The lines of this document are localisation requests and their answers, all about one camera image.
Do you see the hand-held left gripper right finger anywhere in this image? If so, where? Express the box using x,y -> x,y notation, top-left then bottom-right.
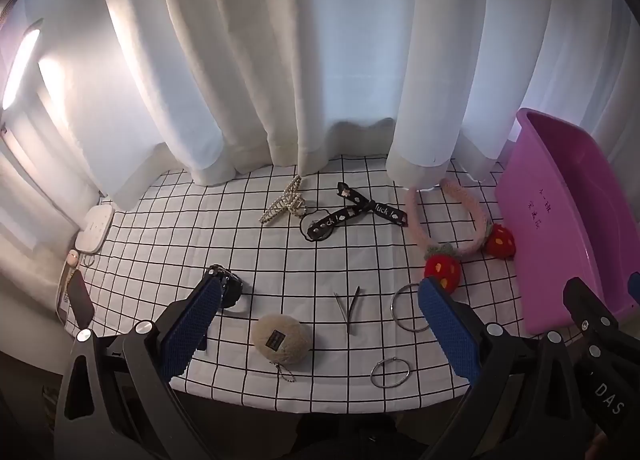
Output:
417,276 -> 588,460

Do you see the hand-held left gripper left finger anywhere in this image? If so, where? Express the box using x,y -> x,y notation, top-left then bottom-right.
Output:
54,267 -> 223,460

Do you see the pink plastic bin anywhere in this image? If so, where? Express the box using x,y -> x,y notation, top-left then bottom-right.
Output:
495,108 -> 640,336

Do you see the pink strawberry plush headband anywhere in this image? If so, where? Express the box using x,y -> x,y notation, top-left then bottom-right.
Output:
404,179 -> 517,293

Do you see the black printed ribbon bow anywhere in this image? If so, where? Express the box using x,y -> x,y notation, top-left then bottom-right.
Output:
306,181 -> 409,237

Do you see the pearl hair claw clip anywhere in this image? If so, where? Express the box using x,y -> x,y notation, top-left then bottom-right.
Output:
258,174 -> 309,227

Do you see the silver bangle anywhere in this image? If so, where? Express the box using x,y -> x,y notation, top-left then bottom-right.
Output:
391,283 -> 431,334
370,357 -> 412,389

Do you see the black hair claw clip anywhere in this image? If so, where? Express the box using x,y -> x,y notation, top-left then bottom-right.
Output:
207,264 -> 249,316

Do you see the white checked tablecloth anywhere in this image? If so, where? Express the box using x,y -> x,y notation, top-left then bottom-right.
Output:
62,153 -> 551,416

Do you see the silver V-shaped hair pin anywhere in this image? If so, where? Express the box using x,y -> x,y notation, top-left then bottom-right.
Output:
333,285 -> 362,335

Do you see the white power strip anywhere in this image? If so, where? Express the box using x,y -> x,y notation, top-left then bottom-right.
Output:
76,203 -> 115,255

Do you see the white curtain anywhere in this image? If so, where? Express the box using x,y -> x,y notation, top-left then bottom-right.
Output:
0,0 -> 640,189

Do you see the beige plush keychain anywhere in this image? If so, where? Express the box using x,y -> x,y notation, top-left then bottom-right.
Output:
250,313 -> 307,384

